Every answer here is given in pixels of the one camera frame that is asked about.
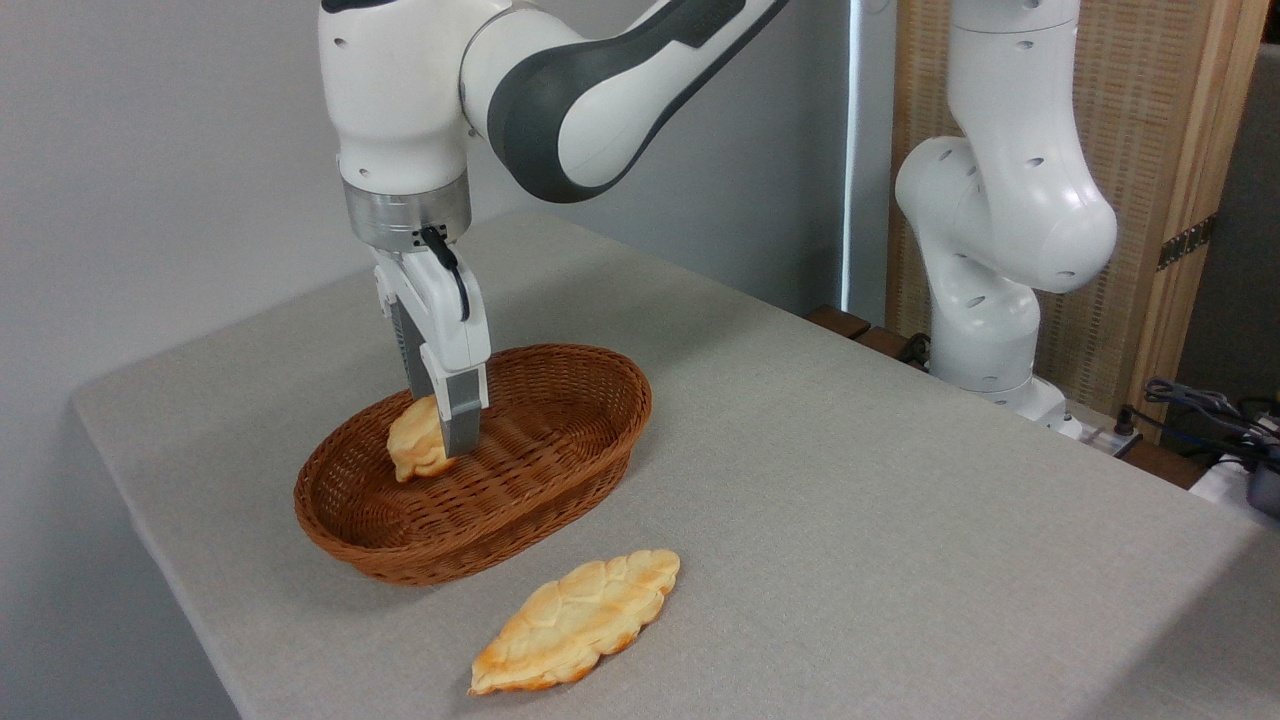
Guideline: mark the gripper finger grey blade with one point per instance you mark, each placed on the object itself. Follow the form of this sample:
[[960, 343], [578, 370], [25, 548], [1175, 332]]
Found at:
[[412, 365], [460, 420]]

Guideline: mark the metal hinge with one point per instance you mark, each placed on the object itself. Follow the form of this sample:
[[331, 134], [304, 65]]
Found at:
[[1187, 242]]

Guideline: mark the brown wooden block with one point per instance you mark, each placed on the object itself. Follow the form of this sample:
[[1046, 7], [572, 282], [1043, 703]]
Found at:
[[840, 322]]

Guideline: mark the brown wicker oval basket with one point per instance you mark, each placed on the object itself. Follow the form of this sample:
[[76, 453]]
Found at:
[[545, 470]]

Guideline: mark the wooden woven screen panel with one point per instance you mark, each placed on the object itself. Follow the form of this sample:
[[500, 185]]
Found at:
[[1130, 100]]

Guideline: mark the long braided bread loaf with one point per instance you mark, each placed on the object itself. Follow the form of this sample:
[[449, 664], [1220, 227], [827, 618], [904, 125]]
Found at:
[[575, 620]]

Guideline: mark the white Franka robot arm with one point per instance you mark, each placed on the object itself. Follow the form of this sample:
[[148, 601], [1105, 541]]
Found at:
[[400, 100]]

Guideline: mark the grey tablecloth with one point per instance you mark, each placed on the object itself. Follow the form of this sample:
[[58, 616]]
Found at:
[[850, 480]]

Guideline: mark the round bread bun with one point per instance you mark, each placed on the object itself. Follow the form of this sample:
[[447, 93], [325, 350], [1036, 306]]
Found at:
[[415, 445]]

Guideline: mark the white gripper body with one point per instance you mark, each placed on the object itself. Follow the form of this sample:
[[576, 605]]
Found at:
[[450, 320]]

